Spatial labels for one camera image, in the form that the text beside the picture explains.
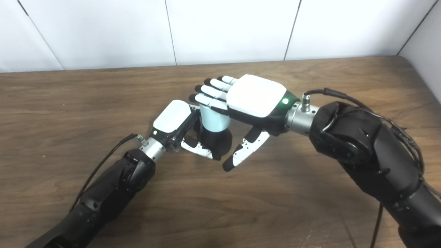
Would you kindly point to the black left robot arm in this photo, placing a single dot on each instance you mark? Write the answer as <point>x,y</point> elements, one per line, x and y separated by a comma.
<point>100,203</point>

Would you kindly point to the black flared nozzle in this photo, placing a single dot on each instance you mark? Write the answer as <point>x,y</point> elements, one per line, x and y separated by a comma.
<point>218,143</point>

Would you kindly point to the black and white right hand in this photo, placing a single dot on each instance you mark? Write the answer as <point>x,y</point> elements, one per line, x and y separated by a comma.
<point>256,96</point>

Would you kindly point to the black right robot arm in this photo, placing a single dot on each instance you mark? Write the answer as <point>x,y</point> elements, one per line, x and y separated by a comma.
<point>361,144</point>

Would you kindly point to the black and white left hand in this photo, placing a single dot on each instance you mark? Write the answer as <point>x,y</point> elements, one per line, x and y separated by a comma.
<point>172,117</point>

